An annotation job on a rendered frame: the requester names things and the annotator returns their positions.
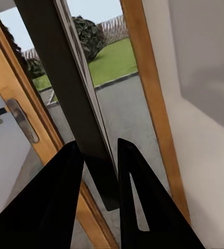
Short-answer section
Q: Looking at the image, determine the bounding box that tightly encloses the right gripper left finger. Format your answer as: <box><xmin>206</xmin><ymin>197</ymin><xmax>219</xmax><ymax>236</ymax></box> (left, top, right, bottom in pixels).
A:
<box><xmin>0</xmin><ymin>140</ymin><xmax>85</xmax><ymax>249</ymax></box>

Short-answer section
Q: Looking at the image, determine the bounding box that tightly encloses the poster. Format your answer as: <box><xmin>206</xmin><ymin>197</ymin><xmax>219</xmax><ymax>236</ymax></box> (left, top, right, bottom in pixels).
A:
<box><xmin>13</xmin><ymin>0</ymin><xmax>119</xmax><ymax>212</ymax></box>

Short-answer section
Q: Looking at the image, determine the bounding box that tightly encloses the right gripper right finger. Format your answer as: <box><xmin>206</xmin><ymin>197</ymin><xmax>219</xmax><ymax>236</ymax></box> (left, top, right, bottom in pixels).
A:
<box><xmin>118</xmin><ymin>138</ymin><xmax>205</xmax><ymax>249</ymax></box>

